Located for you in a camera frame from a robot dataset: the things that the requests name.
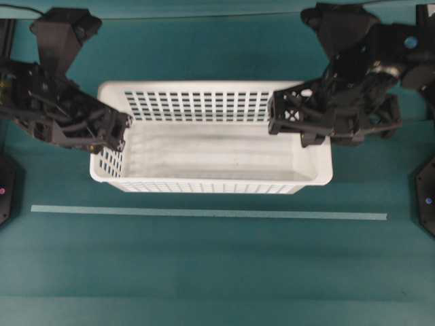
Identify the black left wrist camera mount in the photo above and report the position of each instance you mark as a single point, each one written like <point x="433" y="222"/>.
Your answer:
<point x="61" y="33"/>

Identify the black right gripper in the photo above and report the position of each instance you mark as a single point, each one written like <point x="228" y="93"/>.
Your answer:
<point x="354" y="88"/>

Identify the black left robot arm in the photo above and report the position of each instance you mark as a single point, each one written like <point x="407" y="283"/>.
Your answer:
<point x="40" y="98"/>

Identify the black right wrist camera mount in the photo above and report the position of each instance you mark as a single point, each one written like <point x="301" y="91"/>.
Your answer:
<point x="338" y="27"/>

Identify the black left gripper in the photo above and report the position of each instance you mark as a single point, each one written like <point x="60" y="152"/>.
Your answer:
<point x="54" y="110"/>

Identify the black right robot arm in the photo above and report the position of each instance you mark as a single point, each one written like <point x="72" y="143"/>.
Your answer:
<point x="408" y="47"/>

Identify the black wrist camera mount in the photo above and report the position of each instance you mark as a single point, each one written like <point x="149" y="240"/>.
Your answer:
<point x="338" y="27"/>
<point x="61" y="33"/>

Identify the light teal tape strip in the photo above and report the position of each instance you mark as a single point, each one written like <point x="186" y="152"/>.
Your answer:
<point x="100" y="210"/>

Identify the white plastic lattice basket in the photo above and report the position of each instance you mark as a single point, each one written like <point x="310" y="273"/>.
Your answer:
<point x="206" y="137"/>

